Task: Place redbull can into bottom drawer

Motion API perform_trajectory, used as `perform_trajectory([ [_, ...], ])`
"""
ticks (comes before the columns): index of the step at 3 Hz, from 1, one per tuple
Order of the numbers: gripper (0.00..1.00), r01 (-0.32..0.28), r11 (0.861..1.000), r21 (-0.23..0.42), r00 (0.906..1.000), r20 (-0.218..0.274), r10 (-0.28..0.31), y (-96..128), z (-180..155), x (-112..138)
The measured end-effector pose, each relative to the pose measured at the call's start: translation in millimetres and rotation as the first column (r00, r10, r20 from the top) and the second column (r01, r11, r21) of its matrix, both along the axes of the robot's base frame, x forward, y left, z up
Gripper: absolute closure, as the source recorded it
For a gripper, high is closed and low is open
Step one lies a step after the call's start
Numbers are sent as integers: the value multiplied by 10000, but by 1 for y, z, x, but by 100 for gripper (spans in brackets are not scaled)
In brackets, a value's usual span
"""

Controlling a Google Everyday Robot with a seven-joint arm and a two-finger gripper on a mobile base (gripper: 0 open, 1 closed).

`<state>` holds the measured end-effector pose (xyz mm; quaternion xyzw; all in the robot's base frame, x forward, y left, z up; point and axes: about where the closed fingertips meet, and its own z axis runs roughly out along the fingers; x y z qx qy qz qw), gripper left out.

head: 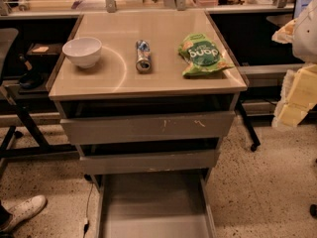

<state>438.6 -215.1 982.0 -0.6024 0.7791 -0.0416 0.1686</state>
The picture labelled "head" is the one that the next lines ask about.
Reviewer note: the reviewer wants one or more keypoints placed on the white ceramic bowl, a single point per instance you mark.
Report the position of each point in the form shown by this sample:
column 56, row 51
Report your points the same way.
column 84, row 52

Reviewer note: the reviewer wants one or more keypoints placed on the grey top drawer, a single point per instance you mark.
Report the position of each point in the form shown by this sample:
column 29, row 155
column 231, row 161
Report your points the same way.
column 143, row 128

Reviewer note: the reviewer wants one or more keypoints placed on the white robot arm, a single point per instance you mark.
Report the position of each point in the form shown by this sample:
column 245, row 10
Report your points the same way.
column 304, row 45

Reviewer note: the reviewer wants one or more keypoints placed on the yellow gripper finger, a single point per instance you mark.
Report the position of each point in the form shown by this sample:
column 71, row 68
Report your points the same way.
column 285, row 34
column 298, row 96

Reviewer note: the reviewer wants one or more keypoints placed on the white sneaker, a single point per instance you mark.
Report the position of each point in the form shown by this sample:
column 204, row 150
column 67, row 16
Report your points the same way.
column 10, row 218

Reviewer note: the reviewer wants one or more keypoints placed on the grey drawer cabinet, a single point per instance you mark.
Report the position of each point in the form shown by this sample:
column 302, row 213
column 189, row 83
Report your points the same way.
column 114, row 87

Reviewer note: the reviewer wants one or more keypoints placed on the redbull can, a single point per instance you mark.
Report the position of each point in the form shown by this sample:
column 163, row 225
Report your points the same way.
column 143, row 63

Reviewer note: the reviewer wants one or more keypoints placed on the grey open bottom drawer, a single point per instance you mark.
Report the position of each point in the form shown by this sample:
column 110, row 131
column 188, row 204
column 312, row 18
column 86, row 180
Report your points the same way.
column 154, row 205

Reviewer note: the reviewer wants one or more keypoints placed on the green chip bag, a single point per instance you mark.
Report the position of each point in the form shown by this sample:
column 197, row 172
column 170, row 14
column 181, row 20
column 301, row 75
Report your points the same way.
column 202, row 56

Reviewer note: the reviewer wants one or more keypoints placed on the grey middle drawer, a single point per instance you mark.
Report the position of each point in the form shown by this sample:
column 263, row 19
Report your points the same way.
column 150, row 162

